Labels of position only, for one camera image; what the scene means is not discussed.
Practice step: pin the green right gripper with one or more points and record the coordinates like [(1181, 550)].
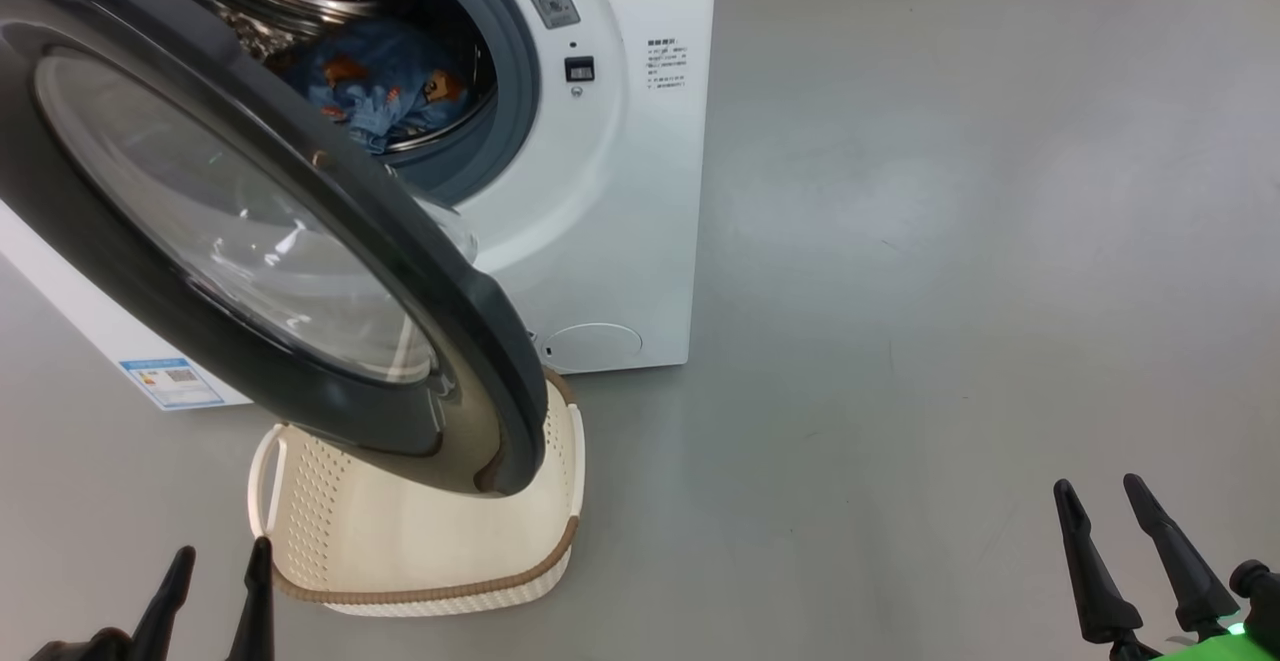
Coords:
[(1220, 649)]

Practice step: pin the white front-load washing machine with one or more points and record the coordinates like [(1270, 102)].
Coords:
[(600, 221)]

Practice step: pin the small black text sticker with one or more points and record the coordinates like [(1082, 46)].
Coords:
[(666, 63)]

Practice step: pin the round white filter cover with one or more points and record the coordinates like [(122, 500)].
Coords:
[(592, 348)]

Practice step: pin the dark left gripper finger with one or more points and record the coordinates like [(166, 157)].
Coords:
[(160, 621), (255, 611)]

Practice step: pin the black door latch socket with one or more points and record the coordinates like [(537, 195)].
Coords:
[(580, 69)]

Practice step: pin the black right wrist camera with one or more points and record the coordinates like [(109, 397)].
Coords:
[(1262, 601)]

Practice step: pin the cream perforated laundry basket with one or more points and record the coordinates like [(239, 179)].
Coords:
[(420, 541)]

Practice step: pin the round black glass washer door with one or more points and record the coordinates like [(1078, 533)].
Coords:
[(130, 271)]

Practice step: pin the blue energy label sticker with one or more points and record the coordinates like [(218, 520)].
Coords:
[(172, 383)]

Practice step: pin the blue bear-print garment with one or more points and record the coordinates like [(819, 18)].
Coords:
[(400, 116)]

